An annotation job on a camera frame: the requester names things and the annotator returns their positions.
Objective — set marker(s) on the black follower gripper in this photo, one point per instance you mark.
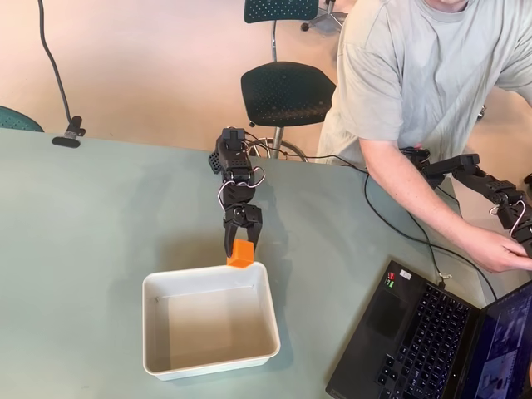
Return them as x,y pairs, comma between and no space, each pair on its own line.
248,219

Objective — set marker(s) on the orange cube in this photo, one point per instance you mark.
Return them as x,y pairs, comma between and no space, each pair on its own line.
240,253

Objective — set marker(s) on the black leader robot arm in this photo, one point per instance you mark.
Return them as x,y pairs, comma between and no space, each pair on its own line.
478,176

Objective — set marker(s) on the black follower robot arm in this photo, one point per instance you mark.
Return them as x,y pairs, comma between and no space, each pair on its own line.
234,162

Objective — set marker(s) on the person's right forearm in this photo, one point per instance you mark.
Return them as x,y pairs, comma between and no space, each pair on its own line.
415,187

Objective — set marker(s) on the white plastic tray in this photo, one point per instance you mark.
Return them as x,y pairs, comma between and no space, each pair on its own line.
208,324

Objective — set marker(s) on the person's right hand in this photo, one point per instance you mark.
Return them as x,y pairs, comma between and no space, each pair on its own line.
509,255

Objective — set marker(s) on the dark perforated chair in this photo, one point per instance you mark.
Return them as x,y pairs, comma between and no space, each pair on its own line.
282,91

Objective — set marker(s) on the black laptop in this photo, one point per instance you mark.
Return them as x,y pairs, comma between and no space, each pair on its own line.
415,341

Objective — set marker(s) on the black gooseneck with clamp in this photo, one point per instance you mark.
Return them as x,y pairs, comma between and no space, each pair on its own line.
68,135

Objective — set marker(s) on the office chair wheeled base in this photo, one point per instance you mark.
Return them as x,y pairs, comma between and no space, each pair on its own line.
324,18

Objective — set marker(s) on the person in pale green shirt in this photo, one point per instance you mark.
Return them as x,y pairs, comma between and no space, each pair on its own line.
415,62

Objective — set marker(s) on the small black object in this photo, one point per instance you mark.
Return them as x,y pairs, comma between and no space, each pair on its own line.
528,180

